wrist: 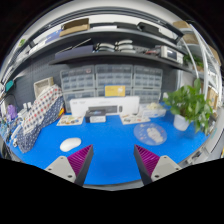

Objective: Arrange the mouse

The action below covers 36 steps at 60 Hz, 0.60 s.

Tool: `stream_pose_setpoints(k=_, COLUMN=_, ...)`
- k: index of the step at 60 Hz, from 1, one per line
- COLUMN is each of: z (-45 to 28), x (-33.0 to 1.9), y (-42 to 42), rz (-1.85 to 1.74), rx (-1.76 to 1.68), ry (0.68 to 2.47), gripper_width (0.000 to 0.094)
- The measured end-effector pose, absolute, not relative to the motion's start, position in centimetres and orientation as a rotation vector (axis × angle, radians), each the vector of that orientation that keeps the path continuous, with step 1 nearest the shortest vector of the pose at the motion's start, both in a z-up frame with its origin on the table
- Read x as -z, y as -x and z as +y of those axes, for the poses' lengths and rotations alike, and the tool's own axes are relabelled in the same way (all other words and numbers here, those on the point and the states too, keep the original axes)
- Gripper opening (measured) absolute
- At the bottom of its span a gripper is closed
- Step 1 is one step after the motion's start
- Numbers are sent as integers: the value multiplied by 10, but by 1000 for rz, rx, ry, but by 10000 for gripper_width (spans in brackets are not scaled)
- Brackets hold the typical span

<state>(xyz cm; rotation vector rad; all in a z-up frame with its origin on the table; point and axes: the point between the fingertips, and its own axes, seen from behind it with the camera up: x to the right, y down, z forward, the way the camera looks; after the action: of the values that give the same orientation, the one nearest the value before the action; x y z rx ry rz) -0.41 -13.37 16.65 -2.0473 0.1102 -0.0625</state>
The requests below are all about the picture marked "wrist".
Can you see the white computer mouse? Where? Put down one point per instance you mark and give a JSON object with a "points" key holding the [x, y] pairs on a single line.
{"points": [[70, 144]]}

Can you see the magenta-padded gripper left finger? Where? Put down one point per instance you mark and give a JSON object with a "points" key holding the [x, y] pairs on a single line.
{"points": [[63, 166]]}

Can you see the dark wall shelf unit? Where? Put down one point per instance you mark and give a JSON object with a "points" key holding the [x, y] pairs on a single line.
{"points": [[100, 35]]}

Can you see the yellow cardboard box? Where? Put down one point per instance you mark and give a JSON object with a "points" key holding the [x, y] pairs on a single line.
{"points": [[115, 91]]}

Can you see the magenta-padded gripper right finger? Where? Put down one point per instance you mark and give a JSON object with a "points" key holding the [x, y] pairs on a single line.
{"points": [[163, 166]]}

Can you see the red blue checked cloth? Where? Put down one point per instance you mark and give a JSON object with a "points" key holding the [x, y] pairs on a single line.
{"points": [[41, 108]]}

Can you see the white metal rack shelf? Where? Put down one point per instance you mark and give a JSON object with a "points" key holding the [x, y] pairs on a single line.
{"points": [[203, 50]]}

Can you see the purple plastic object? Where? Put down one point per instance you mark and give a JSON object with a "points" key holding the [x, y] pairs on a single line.
{"points": [[11, 111]]}

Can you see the printed sticker sheet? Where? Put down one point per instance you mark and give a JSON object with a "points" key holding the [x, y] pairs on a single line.
{"points": [[133, 119], [70, 120]]}

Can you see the green potted plant white pot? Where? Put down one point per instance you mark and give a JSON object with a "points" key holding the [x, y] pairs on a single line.
{"points": [[188, 105]]}

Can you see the long white keyboard box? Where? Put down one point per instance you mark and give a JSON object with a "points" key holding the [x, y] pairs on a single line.
{"points": [[126, 103]]}

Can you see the white plastic basket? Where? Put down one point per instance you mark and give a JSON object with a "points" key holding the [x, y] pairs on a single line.
{"points": [[42, 86]]}

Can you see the navy polka dot cloth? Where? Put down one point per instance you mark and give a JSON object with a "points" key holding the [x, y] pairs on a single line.
{"points": [[31, 138]]}

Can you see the small dark cardboard box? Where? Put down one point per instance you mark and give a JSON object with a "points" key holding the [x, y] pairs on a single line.
{"points": [[96, 117]]}

